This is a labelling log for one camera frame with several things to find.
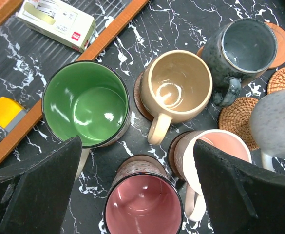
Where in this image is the pink halloween mug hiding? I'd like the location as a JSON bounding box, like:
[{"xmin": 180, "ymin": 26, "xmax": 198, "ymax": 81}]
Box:
[{"xmin": 103, "ymin": 155, "xmax": 183, "ymax": 234}]

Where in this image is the orange wooden shelf rack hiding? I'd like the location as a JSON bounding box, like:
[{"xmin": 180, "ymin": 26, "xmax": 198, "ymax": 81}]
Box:
[{"xmin": 0, "ymin": 0, "xmax": 148, "ymax": 164}]

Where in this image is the green inside mug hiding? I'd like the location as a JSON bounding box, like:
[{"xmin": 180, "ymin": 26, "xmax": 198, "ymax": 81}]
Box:
[{"xmin": 43, "ymin": 62, "xmax": 131, "ymax": 176}]

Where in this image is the dark walnut coaster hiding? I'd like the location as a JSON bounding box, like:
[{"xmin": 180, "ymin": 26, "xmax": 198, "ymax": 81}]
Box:
[{"xmin": 167, "ymin": 131, "xmax": 192, "ymax": 180}]

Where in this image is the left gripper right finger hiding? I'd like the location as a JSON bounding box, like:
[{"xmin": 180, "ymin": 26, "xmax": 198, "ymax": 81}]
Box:
[{"xmin": 193, "ymin": 139, "xmax": 285, "ymax": 234}]

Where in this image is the brown ringed wooden saucer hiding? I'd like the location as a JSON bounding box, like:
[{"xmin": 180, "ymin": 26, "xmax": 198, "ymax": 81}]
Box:
[{"xmin": 133, "ymin": 72, "xmax": 153, "ymax": 121}]

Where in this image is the brown stoneware mug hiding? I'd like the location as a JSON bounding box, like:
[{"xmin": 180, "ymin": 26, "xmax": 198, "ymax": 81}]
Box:
[{"xmin": 139, "ymin": 50, "xmax": 212, "ymax": 145}]

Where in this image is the white green small box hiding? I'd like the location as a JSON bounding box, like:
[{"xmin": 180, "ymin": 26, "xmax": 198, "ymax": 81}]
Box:
[{"xmin": 16, "ymin": 0, "xmax": 96, "ymax": 52}]

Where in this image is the yellow grey block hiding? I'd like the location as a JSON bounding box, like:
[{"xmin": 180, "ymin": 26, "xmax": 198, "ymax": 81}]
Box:
[{"xmin": 0, "ymin": 97, "xmax": 28, "ymax": 132}]

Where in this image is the pale pink mug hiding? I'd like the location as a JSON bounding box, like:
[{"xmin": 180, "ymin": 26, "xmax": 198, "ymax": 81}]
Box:
[{"xmin": 170, "ymin": 129, "xmax": 252, "ymax": 222}]

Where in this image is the woven rattan coaster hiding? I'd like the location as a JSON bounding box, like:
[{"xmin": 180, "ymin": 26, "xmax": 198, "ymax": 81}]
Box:
[
  {"xmin": 218, "ymin": 97, "xmax": 259, "ymax": 151},
  {"xmin": 266, "ymin": 67, "xmax": 285, "ymax": 94}
]

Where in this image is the grey mug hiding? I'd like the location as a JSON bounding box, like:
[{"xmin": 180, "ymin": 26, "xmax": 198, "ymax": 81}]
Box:
[{"xmin": 201, "ymin": 18, "xmax": 277, "ymax": 108}]

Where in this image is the light wood coaster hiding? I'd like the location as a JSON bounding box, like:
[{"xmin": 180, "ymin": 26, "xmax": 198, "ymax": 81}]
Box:
[
  {"xmin": 196, "ymin": 46, "xmax": 204, "ymax": 57},
  {"xmin": 266, "ymin": 22, "xmax": 285, "ymax": 70}
]

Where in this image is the white cream mug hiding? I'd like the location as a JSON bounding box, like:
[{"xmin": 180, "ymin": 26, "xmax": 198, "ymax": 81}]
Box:
[{"xmin": 249, "ymin": 89, "xmax": 285, "ymax": 171}]

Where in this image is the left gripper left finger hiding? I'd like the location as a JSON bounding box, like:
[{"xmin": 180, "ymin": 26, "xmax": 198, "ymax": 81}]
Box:
[{"xmin": 0, "ymin": 136, "xmax": 82, "ymax": 234}]

